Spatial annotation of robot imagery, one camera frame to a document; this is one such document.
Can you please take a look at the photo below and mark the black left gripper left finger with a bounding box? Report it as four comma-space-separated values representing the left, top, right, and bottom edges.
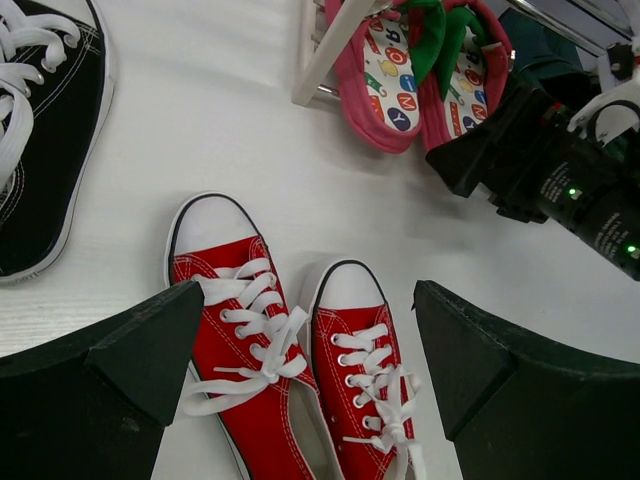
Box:
1, 281, 203, 479

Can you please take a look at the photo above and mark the red sneaker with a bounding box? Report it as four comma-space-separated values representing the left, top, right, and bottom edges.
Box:
165, 193, 344, 479
301, 259, 427, 479

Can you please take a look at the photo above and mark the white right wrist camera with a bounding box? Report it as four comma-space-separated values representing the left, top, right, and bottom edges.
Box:
567, 35, 639, 145

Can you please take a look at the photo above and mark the cream metal shoe shelf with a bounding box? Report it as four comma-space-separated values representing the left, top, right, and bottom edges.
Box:
291, 1, 639, 106

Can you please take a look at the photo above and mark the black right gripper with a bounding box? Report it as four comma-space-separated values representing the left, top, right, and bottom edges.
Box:
425, 86, 600, 224

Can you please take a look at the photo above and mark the pink patterned sandal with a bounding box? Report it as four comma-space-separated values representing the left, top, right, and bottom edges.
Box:
418, 1, 513, 151
334, 1, 446, 154

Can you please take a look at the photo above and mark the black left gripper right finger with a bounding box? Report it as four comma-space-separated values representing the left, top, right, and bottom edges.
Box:
414, 281, 639, 479

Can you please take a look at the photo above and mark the right black sneaker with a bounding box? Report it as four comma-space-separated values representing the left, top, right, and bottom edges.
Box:
1, 0, 116, 285

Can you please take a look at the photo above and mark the left dark green shoe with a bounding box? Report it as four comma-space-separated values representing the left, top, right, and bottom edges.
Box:
499, 9, 600, 99

